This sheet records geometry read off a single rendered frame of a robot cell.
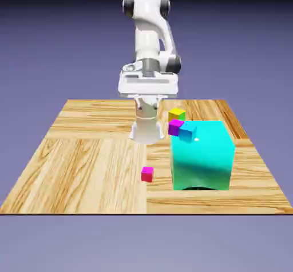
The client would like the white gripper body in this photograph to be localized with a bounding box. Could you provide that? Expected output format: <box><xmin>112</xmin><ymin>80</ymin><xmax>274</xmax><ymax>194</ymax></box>
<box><xmin>117</xmin><ymin>70</ymin><xmax>180</xmax><ymax>99</ymax></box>

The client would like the small yellow cube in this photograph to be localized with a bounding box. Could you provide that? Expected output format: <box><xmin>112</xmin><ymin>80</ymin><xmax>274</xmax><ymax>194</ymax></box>
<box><xmin>168</xmin><ymin>107</ymin><xmax>187</xmax><ymax>123</ymax></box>

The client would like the small purple cube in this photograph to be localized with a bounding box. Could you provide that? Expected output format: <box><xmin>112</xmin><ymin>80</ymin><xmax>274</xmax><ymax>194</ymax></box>
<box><xmin>168</xmin><ymin>119</ymin><xmax>185</xmax><ymax>137</ymax></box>

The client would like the small blue cube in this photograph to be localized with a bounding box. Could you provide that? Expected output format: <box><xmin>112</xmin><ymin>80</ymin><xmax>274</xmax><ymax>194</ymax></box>
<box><xmin>178</xmin><ymin>122</ymin><xmax>198</xmax><ymax>143</ymax></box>

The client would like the small pink cube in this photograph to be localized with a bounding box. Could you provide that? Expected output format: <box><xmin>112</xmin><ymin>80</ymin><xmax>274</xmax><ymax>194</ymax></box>
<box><xmin>141</xmin><ymin>166</ymin><xmax>155</xmax><ymax>183</ymax></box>

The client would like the large cyan box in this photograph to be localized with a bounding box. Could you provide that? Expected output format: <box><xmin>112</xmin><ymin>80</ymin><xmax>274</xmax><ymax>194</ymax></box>
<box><xmin>170</xmin><ymin>120</ymin><xmax>237</xmax><ymax>191</ymax></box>

